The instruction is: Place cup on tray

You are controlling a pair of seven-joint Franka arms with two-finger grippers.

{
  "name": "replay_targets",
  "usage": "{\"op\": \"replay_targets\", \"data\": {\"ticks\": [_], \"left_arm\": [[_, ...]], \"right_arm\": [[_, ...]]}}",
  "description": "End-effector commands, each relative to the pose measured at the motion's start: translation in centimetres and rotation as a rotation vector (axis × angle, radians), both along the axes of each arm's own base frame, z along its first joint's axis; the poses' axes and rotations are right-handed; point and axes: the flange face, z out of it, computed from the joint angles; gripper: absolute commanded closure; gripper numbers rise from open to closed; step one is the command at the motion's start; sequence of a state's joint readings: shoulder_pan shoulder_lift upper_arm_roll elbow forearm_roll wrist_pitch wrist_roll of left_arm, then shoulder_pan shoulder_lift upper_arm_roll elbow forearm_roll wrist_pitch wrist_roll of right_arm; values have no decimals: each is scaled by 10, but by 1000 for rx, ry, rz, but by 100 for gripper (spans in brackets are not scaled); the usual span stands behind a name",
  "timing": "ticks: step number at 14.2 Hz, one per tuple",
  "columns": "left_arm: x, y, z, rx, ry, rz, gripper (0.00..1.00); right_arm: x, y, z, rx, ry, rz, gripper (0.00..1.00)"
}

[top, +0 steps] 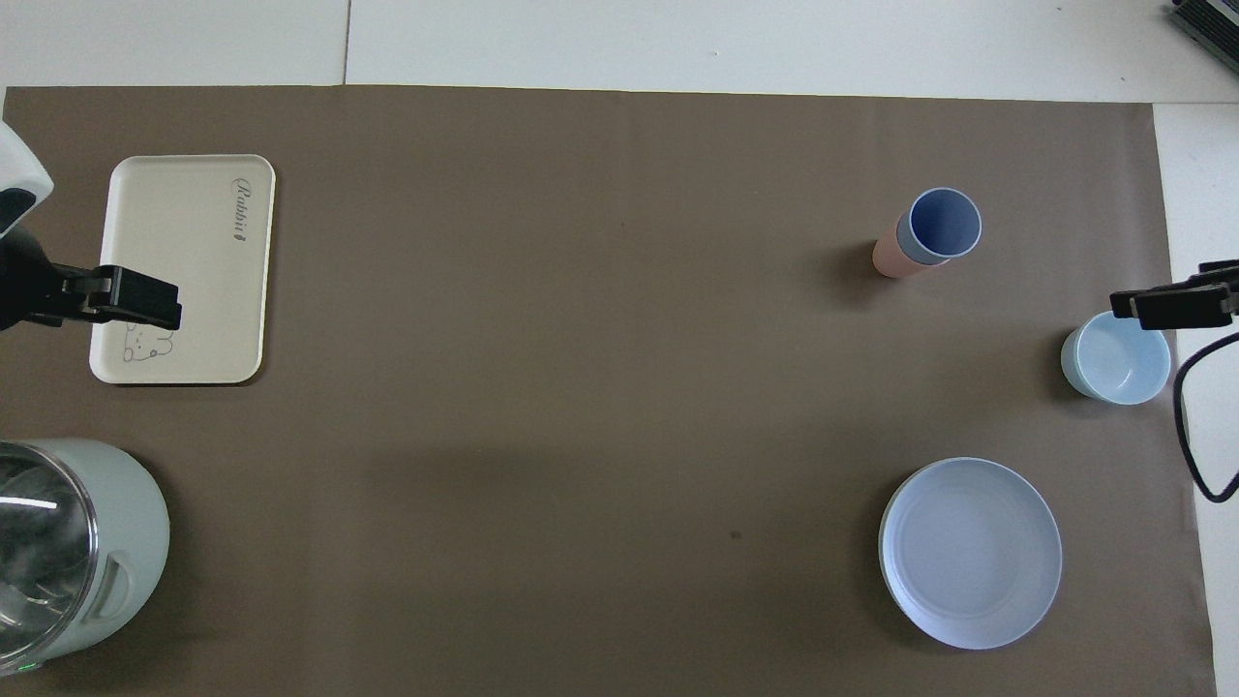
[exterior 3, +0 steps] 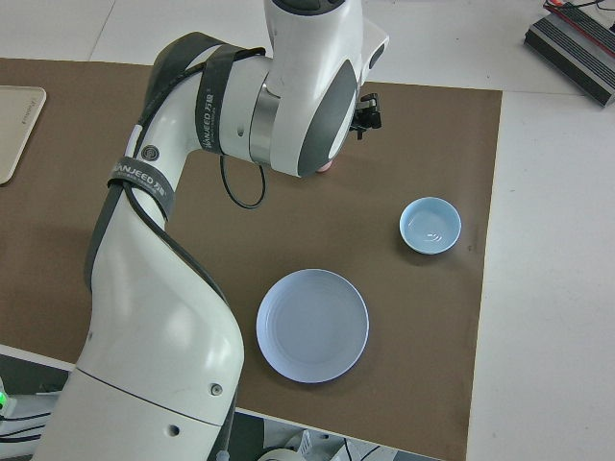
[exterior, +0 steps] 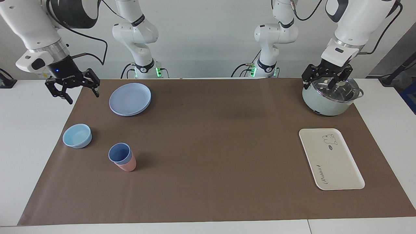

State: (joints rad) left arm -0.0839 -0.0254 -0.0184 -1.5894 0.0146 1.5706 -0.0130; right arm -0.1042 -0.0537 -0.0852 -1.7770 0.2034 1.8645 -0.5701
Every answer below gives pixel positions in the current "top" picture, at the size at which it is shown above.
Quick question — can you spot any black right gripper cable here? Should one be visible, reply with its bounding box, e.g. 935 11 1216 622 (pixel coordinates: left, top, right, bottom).
1173 329 1239 503

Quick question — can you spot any cream tray with rabbit print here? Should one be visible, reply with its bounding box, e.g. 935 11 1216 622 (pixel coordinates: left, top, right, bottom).
89 154 277 385

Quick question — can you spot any pale blue plate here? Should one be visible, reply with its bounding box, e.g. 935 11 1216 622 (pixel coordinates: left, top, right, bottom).
878 457 1064 651

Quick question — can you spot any pink cup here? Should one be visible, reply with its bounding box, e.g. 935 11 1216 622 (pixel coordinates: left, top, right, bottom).
873 230 928 280

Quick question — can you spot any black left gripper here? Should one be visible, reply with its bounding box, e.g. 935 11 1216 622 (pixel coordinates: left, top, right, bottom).
0 225 182 332

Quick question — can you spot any brown paper table mat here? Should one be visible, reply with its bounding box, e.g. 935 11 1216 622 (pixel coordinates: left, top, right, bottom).
0 85 1219 697

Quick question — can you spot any pale green electric pot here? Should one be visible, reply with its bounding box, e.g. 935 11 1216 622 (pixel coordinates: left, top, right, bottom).
0 439 171 677

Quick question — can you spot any blue ribbed cup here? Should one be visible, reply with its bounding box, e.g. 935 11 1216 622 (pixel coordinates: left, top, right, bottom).
896 187 982 267

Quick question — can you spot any light blue bowl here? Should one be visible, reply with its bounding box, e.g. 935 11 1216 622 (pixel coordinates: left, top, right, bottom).
1060 311 1172 406

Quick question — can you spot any glass pot lid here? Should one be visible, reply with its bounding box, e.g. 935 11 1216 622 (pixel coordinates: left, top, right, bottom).
0 443 101 669

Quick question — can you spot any dark grey ridged device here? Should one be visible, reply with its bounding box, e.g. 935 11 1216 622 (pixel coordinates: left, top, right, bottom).
1166 0 1239 74

